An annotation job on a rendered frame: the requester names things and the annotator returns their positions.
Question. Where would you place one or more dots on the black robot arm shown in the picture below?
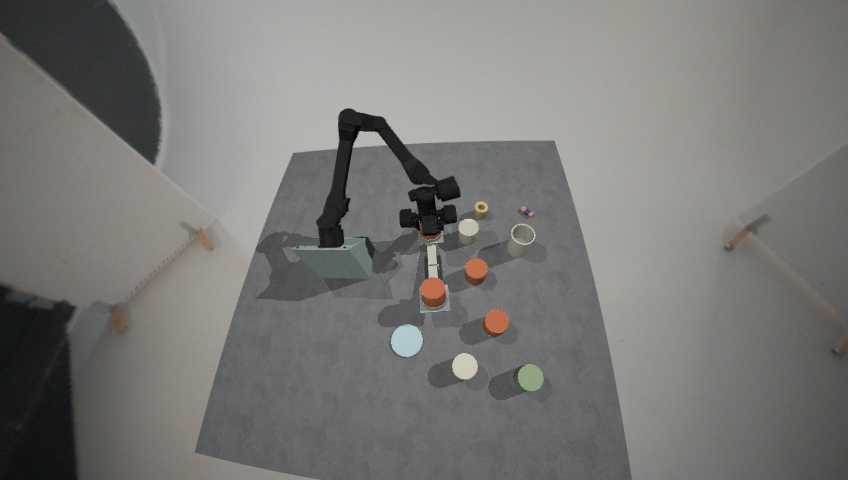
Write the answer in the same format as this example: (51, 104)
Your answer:
(350, 123)

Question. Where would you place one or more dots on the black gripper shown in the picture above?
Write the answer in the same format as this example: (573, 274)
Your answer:
(447, 215)

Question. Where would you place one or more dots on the green cylinder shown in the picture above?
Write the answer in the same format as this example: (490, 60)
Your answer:
(528, 378)

